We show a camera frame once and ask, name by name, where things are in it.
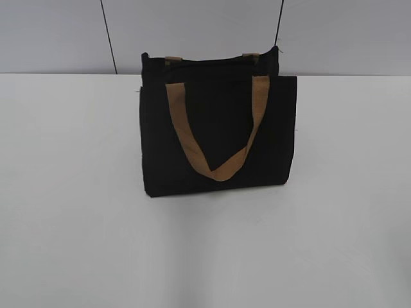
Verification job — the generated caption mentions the black tote bag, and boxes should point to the black tote bag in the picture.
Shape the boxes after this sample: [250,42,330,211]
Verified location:
[139,47,297,197]

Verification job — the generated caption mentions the tan front bag handle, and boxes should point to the tan front bag handle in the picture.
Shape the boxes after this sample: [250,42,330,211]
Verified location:
[166,76,270,182]

